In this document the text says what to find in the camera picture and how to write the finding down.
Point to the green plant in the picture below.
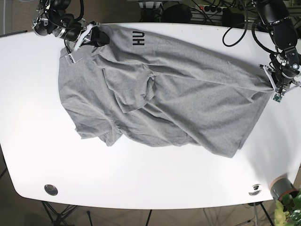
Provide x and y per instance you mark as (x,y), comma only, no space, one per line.
(288,210)

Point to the metal table grommet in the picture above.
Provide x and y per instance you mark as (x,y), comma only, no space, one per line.
(51,190)
(255,190)

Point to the left metal table grommet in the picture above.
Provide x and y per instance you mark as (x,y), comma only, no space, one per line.
(51,190)

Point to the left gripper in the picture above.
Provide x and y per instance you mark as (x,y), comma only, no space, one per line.
(282,71)

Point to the right metal table grommet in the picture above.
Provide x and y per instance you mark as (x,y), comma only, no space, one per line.
(255,190)

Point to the grey long sleeve shirt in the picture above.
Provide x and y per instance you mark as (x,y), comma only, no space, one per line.
(160,91)

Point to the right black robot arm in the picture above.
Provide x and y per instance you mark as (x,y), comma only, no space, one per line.
(52,18)

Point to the grey plant pot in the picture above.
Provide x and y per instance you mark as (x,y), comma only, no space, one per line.
(282,186)

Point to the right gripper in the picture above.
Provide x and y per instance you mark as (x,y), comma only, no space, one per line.
(81,34)

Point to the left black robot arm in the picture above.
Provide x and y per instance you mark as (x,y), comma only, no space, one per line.
(275,20)

